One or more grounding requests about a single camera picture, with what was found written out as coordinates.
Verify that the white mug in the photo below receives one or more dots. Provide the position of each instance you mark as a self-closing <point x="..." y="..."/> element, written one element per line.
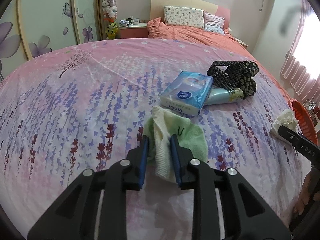
<point x="136" y="21"/>

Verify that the floral hand cream tube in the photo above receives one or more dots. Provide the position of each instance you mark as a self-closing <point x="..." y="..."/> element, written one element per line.
<point x="222" y="96"/>

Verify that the right side bedside table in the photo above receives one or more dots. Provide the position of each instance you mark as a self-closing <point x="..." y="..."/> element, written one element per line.
<point x="243" y="44"/>

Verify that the white wire rack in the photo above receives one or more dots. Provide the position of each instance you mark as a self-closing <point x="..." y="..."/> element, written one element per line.
<point x="312" y="109"/>

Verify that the floral sliding wardrobe door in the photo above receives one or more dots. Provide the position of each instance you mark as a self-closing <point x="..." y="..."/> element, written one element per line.
<point x="31" y="28"/>

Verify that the beige and pink headboard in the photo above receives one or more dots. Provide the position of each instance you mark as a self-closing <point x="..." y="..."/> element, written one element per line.
<point x="156" y="8"/>

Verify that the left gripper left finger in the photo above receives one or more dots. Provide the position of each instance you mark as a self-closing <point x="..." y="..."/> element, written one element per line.
<point x="93" y="206"/>

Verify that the orange plastic laundry basket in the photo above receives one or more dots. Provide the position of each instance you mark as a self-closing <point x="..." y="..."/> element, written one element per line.
<point x="304" y="120"/>

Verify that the white floral pillow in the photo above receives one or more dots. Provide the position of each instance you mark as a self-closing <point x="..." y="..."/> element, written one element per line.
<point x="184" y="16"/>

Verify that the pink striped pillow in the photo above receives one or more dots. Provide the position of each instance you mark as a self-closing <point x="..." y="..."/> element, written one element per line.
<point x="213" y="23"/>

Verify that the pink bedside table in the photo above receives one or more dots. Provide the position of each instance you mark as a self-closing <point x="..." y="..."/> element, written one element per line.
<point x="134" y="31"/>

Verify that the pink striped curtain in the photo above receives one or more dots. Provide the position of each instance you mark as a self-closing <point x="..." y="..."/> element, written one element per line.
<point x="301" y="66"/>

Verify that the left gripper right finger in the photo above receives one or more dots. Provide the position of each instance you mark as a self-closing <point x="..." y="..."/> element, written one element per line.
<point x="225" y="205"/>

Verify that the hanging plush toys column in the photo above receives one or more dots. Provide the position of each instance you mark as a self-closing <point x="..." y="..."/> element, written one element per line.
<point x="109" y="19"/>

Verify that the floral pink bed sheet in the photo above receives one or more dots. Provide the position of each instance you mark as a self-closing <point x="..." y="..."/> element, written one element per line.
<point x="86" y="106"/>

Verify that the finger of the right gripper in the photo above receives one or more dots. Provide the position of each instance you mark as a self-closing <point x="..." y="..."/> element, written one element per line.
<point x="301" y="144"/>

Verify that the white paper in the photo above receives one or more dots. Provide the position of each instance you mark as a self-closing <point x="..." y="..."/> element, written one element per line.
<point x="286" y="118"/>

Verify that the person's hand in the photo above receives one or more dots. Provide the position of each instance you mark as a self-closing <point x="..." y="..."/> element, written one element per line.
<point x="308" y="187"/>

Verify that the blue tissue pack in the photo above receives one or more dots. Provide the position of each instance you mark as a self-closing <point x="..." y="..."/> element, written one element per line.
<point x="187" y="93"/>

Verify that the coral red duvet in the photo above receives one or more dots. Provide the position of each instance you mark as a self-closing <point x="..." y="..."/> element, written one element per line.
<point x="158" y="29"/>

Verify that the black floral fabric hat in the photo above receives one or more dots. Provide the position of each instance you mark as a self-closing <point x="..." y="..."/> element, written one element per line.
<point x="230" y="75"/>

